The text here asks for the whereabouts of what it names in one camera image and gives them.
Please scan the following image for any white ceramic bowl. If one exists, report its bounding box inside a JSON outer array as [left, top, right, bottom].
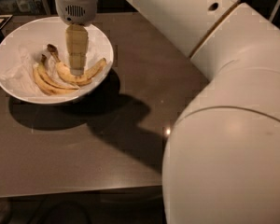
[[0, 17, 114, 105]]

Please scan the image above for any white paper towel liner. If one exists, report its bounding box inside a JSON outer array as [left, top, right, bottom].
[[0, 40, 101, 98]]

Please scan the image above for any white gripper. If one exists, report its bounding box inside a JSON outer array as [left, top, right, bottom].
[[55, 0, 98, 76]]

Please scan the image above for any spotted yellow banana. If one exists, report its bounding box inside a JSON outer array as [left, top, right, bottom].
[[47, 44, 106, 86]]

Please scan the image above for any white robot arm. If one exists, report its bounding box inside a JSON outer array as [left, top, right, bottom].
[[126, 0, 280, 224]]

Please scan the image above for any yellow banana pair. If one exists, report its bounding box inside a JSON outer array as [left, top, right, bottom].
[[33, 54, 77, 95]]

